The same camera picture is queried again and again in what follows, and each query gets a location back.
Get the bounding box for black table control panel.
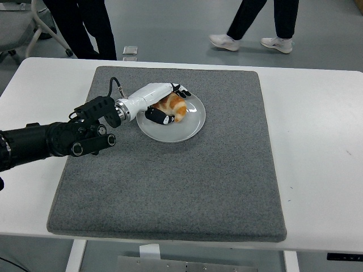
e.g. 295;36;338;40
326;252;363;262

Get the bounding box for white table leg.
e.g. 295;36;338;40
65;240;88;272
283;250;300;272

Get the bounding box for golden croissant bread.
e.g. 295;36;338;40
152;95;188;123

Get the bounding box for grey metal plate with screws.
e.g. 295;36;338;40
116;256;259;272

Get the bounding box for grey felt mat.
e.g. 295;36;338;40
46;66;288;243

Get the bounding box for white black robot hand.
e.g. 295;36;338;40
124;82;192;126

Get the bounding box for grey office chair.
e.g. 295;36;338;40
0;0;74;65

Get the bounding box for round white plate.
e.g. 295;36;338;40
136;92;206;143

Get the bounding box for person with white shoes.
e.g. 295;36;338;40
209;0;300;54

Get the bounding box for thin black floor cable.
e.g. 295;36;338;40
0;254;22;272

